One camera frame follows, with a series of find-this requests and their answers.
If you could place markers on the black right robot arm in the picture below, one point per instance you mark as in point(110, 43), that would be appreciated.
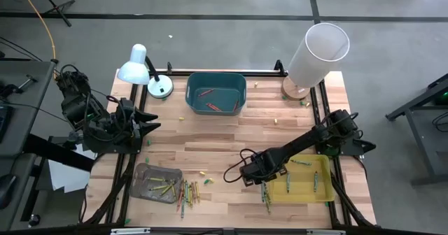
point(304, 140)

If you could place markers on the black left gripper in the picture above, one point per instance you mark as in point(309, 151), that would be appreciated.
point(126, 126)

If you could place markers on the white paper sheets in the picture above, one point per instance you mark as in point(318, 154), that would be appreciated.
point(66, 175)

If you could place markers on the white desk lamp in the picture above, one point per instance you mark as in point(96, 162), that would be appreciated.
point(134, 72)

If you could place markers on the dark grey desk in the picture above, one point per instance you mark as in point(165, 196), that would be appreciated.
point(425, 137)

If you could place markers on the black frame rails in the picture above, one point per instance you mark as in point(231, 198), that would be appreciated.
point(123, 207)
point(342, 207)

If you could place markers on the table lamp white cylinder shade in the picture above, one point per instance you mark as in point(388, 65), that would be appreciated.
point(315, 60)

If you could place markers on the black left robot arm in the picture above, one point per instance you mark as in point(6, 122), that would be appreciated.
point(73, 102)

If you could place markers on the black caster wheel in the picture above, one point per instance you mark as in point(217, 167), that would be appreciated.
point(34, 220)

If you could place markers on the blue-green crayon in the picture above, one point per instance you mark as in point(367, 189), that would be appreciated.
point(262, 192)
point(182, 211)

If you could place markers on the black tripod stand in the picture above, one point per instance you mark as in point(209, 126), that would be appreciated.
point(56, 7)

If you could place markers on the yellow-green crayon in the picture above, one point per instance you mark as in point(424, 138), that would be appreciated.
point(266, 193)

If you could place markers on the black metal beam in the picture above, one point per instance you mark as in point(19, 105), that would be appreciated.
point(59, 152)

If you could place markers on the orange crayon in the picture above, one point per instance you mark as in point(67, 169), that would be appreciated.
point(193, 192)

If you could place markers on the yellow plastic tray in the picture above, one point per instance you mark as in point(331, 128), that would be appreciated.
point(301, 189)

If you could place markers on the silver metal bracket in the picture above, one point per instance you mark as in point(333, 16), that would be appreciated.
point(325, 232)
point(130, 231)

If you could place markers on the black frame crossbar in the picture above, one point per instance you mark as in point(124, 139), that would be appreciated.
point(262, 73)

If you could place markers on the grey translucent plastic tray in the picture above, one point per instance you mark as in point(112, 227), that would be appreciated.
point(140, 193)

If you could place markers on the black desk device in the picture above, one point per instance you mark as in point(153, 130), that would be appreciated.
point(4, 123)

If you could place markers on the teal plastic bin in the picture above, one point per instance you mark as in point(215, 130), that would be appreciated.
point(224, 88)

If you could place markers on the black frame bar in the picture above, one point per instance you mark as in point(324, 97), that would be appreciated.
point(196, 232)

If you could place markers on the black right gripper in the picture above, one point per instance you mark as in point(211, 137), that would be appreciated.
point(262, 165)

